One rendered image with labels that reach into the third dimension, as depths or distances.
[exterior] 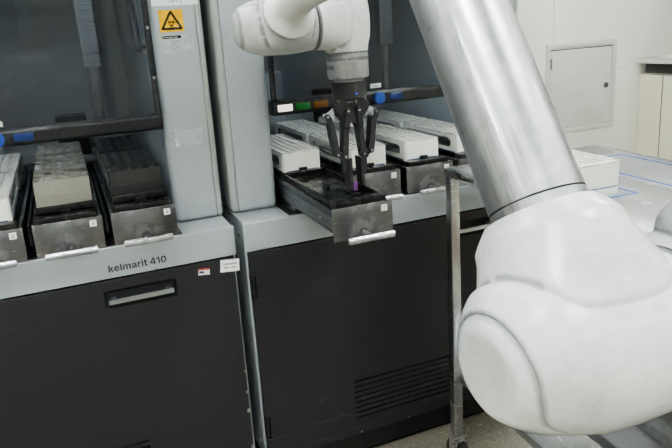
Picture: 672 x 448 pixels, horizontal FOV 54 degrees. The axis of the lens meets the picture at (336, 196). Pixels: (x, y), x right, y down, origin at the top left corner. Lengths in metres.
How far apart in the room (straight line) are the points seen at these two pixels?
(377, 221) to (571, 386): 0.83
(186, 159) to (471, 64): 0.97
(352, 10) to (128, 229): 0.66
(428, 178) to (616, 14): 2.21
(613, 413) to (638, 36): 3.30
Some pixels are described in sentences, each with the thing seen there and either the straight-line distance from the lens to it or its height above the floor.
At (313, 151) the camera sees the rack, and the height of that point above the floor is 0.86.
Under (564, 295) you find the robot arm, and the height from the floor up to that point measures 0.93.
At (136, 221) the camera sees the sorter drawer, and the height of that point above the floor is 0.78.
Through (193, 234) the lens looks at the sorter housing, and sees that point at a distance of 1.49.
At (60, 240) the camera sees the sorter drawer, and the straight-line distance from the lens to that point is 1.47.
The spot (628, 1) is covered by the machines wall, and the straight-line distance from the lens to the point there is 3.77.
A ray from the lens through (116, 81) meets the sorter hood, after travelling 1.50.
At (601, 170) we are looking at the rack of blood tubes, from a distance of 1.32.
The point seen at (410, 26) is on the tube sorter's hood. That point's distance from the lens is 1.70.
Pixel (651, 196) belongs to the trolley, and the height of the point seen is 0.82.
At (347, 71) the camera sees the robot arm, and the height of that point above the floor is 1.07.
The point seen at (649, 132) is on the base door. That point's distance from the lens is 3.84.
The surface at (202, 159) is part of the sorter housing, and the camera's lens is 1.55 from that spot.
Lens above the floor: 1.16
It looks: 15 degrees down
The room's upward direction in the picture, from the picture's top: 4 degrees counter-clockwise
